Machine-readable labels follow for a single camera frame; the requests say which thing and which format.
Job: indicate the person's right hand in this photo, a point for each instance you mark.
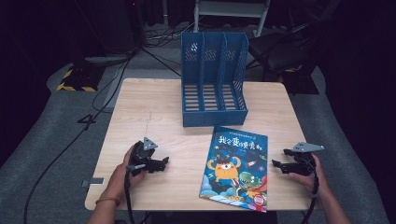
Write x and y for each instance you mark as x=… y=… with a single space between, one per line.
x=311 y=183

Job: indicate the blue plastic file rack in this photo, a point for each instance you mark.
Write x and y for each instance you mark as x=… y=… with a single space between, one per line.
x=214 y=118

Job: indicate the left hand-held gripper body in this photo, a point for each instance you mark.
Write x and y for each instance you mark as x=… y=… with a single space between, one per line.
x=142 y=155

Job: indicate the white metal stand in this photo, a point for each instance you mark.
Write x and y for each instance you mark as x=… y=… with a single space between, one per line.
x=230 y=9

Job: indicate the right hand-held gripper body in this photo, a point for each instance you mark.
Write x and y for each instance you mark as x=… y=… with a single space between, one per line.
x=303 y=158

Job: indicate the blue cartoon picture book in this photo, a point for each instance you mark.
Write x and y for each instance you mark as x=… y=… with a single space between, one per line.
x=235 y=169

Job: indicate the person's left hand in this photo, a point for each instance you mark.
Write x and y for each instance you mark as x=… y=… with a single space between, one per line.
x=120 y=179

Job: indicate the black yellow striped base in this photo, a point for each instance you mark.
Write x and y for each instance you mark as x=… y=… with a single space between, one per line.
x=79 y=79

